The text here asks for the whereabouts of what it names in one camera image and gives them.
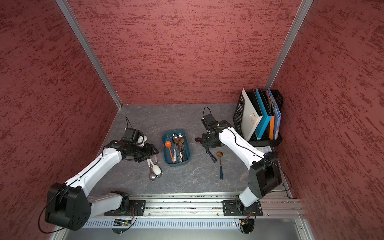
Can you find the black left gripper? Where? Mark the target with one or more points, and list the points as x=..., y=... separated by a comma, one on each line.
x=149, y=152

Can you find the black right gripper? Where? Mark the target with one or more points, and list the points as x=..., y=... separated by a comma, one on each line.
x=205, y=144

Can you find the purple iridescent spoon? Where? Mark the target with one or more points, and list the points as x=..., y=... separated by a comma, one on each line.
x=200, y=140

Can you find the white handled steel spoon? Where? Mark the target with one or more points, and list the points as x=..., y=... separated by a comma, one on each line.
x=152, y=175

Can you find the bronze copper spoon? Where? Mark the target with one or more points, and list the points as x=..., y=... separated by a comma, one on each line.
x=181, y=140

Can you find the orange plastic spoon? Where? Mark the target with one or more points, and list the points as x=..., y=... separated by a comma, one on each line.
x=168, y=144

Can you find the patterned handle steel spoon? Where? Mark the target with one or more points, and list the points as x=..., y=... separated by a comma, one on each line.
x=184, y=153

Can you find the white handle steel spoon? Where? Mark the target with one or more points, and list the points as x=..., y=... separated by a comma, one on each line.
x=176, y=141

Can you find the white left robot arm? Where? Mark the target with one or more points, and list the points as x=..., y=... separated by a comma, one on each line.
x=69, y=205

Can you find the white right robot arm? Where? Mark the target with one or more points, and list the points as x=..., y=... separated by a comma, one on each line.
x=264, y=172

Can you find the teal plastic storage box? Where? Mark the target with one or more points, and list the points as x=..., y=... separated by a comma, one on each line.
x=168, y=136

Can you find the black mesh file rack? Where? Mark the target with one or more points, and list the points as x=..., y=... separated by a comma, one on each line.
x=237, y=118

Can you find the white folder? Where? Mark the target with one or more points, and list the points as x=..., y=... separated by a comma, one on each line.
x=250, y=118

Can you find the teal folder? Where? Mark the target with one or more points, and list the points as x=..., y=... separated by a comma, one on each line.
x=266, y=114

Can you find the orange folder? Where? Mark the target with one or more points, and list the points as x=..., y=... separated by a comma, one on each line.
x=272, y=120

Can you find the blue folder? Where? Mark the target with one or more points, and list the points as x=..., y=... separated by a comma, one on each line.
x=277, y=114

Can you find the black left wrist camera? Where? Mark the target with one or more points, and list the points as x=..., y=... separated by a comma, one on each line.
x=134, y=137

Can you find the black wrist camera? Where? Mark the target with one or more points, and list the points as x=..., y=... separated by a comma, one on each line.
x=134, y=137
x=209, y=121

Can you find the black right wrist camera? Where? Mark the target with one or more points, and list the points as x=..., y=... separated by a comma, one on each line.
x=209, y=121

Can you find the pink handled spoon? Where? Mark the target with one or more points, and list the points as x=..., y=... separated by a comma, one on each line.
x=157, y=163

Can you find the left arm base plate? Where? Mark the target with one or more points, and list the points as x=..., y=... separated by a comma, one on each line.
x=131, y=208

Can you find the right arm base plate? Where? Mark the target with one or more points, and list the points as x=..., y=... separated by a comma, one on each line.
x=235, y=208

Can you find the aluminium rail frame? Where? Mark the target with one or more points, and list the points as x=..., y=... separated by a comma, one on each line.
x=199, y=216

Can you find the aluminium corner post right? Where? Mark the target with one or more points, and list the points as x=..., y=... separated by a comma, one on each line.
x=289, y=40

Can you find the aluminium corner post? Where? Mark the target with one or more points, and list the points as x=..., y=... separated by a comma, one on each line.
x=79, y=33
x=289, y=40

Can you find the aluminium corner post left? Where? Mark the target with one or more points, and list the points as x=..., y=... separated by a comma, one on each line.
x=79, y=33

